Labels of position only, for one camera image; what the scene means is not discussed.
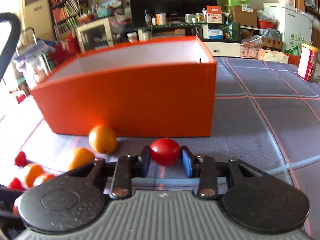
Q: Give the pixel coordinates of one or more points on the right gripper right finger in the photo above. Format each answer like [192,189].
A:
[249,196]

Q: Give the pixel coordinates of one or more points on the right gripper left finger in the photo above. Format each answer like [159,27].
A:
[77,198]

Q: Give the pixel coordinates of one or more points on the red white can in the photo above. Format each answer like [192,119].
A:
[308,62]

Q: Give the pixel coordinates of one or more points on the orange fruit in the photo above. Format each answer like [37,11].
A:
[103,139]
[31,172]
[43,178]
[78,157]

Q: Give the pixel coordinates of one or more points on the red tomato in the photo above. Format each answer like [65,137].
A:
[21,160]
[165,152]
[15,184]

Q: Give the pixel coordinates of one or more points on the bookshelf with books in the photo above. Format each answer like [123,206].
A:
[65,15]

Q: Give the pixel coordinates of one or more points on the plaid bed sheet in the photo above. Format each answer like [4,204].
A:
[264,115]

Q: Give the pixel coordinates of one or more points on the white glass-door cabinet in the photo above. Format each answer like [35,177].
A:
[95,34]

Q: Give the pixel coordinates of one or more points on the white freezer chest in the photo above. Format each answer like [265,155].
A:
[294,24]

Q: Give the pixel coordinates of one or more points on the orange storage box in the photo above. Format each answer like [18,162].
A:
[163,87]

